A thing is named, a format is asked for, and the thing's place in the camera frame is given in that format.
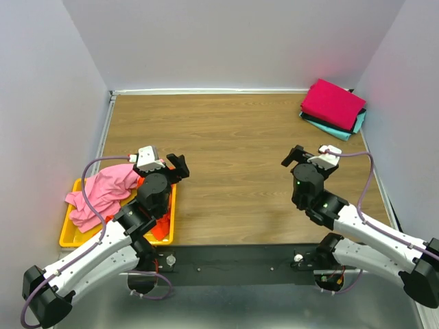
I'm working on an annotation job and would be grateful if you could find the folded magenta t shirt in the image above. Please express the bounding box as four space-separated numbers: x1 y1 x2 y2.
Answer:
300 79 366 129

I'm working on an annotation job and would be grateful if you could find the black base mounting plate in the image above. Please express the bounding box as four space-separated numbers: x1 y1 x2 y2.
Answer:
112 243 357 295

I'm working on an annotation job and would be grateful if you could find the orange t shirt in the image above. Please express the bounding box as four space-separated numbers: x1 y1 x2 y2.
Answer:
106 168 180 242

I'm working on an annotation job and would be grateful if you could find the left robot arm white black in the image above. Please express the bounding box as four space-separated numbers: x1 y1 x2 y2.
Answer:
20 147 189 328

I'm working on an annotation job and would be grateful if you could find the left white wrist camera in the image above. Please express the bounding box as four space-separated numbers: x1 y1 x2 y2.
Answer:
128 145 165 171

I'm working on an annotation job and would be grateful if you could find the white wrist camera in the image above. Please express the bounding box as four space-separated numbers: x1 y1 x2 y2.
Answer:
128 145 165 171
307 145 342 170

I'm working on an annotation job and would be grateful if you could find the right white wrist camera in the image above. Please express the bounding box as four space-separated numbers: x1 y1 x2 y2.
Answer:
307 145 342 170

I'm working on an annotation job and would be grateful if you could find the folded teal t shirt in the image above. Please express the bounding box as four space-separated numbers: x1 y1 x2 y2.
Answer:
299 109 366 141

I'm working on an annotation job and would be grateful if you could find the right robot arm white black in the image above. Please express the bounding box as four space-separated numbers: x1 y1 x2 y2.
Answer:
281 145 438 308

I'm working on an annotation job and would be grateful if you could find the pink t shirt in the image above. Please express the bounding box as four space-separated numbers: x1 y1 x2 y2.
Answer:
65 164 140 232

